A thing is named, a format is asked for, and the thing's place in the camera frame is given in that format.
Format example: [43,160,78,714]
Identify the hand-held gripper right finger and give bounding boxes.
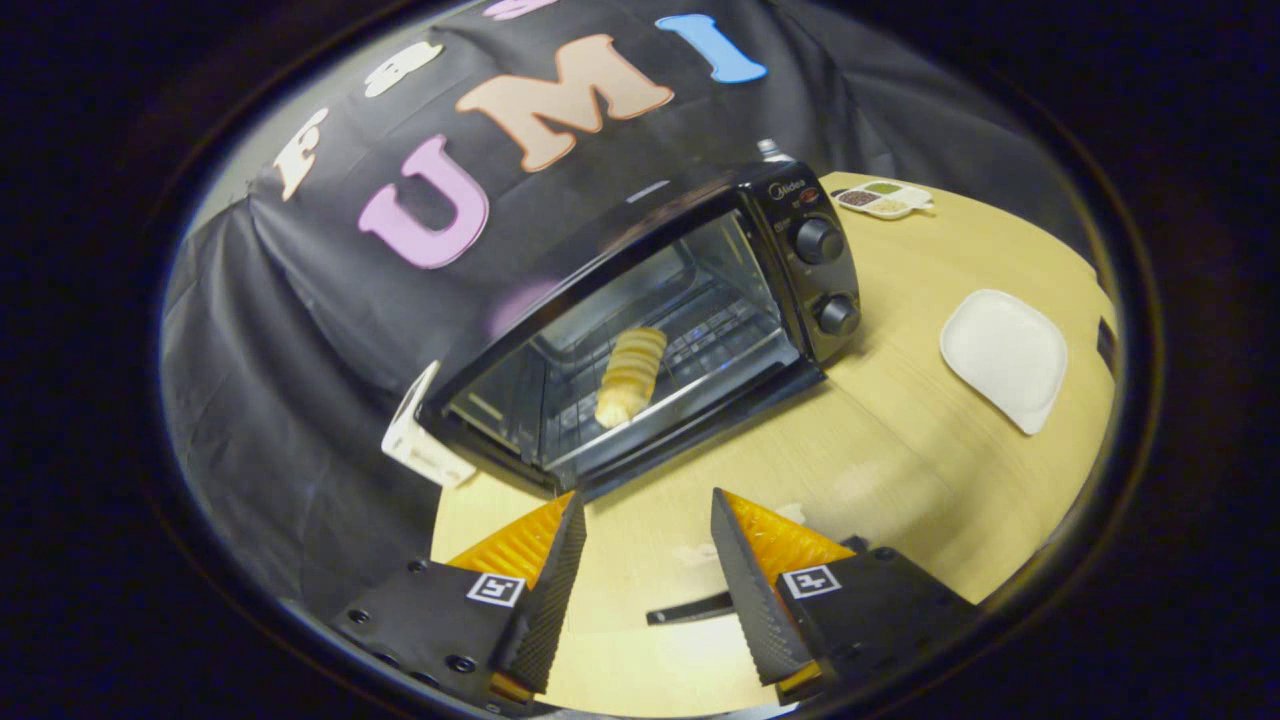
[710,487,983,704]

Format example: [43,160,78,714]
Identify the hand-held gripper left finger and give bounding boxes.
[333,488,588,713]

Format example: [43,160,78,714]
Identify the white square plate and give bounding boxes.
[939,289,1070,437]

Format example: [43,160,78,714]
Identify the black backdrop cloth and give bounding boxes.
[160,0,1101,626]

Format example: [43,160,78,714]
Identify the black toaster oven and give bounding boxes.
[420,160,863,627]

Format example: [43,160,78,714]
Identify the white divided condiment dish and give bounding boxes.
[832,179,937,222]

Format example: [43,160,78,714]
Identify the yellow ridged pastry roll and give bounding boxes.
[594,327,669,430]

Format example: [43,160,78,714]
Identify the white pop-up toaster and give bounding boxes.
[381,360,479,490]

